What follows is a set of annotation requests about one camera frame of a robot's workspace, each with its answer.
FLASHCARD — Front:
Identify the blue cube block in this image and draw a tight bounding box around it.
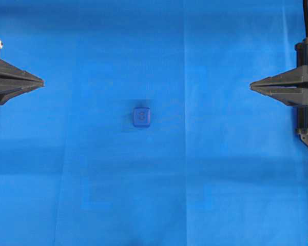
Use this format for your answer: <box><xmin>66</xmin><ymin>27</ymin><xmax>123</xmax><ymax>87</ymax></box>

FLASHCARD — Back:
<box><xmin>132</xmin><ymin>107</ymin><xmax>150</xmax><ymax>128</ymax></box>

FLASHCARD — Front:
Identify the blue table cloth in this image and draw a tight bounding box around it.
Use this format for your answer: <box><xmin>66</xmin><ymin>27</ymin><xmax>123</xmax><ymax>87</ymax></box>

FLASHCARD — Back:
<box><xmin>0</xmin><ymin>1</ymin><xmax>308</xmax><ymax>245</ymax></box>

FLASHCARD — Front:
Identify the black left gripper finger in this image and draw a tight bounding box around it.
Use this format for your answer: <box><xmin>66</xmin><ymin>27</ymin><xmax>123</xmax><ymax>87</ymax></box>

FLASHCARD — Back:
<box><xmin>0</xmin><ymin>78</ymin><xmax>44</xmax><ymax>106</ymax></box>
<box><xmin>0</xmin><ymin>59</ymin><xmax>44</xmax><ymax>84</ymax></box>

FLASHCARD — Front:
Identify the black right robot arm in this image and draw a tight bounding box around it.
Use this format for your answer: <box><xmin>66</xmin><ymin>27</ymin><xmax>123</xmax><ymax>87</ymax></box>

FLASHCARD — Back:
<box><xmin>250</xmin><ymin>1</ymin><xmax>308</xmax><ymax>135</ymax></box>

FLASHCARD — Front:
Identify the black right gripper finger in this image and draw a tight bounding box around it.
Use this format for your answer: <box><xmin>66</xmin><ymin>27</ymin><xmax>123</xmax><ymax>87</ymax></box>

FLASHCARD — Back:
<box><xmin>250</xmin><ymin>86</ymin><xmax>308</xmax><ymax>107</ymax></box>
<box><xmin>250</xmin><ymin>65</ymin><xmax>308</xmax><ymax>87</ymax></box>

